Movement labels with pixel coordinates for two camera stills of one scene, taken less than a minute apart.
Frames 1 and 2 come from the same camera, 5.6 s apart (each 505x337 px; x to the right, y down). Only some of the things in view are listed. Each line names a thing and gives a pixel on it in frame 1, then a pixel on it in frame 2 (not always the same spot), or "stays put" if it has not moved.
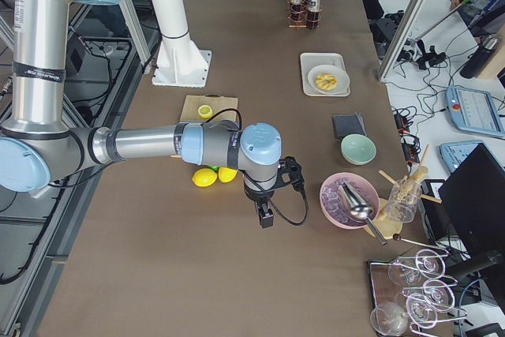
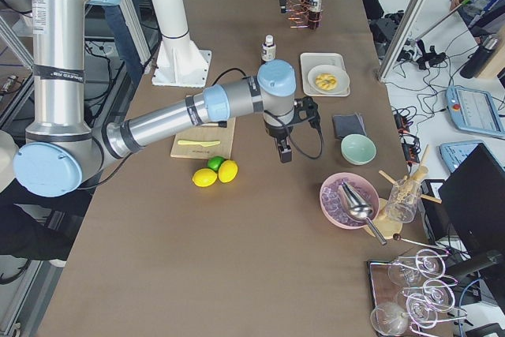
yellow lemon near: (204, 177) stays put
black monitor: (473, 196) stays put
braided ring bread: (326, 81) stays put
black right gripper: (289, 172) → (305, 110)
